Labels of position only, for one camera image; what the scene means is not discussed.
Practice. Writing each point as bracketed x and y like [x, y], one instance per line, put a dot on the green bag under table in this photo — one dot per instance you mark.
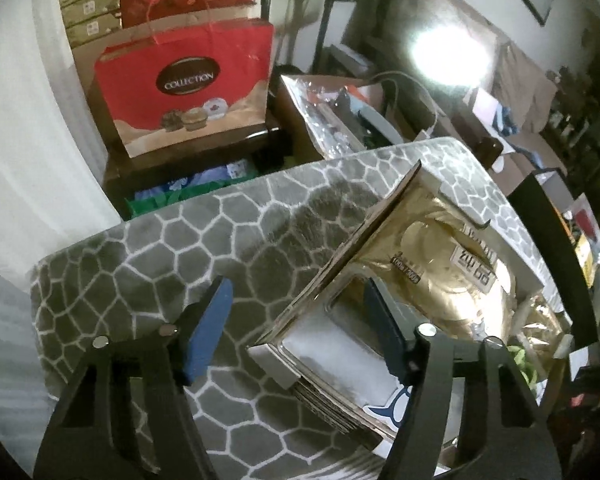
[164, 199]

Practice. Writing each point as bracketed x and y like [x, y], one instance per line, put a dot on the small gold foil packet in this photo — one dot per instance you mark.
[536, 327]

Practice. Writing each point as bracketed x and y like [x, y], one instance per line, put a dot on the large gold foil packet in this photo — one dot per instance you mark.
[432, 259]

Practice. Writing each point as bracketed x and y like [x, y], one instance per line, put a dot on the grey honeycomb pattern mat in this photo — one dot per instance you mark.
[269, 236]

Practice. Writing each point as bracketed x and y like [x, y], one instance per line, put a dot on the dark wooden side table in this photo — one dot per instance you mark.
[266, 144]

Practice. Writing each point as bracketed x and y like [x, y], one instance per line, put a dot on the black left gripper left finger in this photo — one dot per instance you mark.
[91, 434]

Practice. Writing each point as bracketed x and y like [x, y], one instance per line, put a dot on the blue whale sticker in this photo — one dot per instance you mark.
[393, 411]

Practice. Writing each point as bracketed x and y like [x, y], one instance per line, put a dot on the clear plastic wrapped box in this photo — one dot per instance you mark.
[329, 117]

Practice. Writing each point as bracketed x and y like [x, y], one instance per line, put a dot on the red collection paper bag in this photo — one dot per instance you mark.
[187, 83]

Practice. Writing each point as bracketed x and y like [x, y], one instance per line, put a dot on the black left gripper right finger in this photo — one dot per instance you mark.
[503, 434]

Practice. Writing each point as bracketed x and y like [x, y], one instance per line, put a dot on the cardboard storage box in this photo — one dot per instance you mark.
[325, 350]

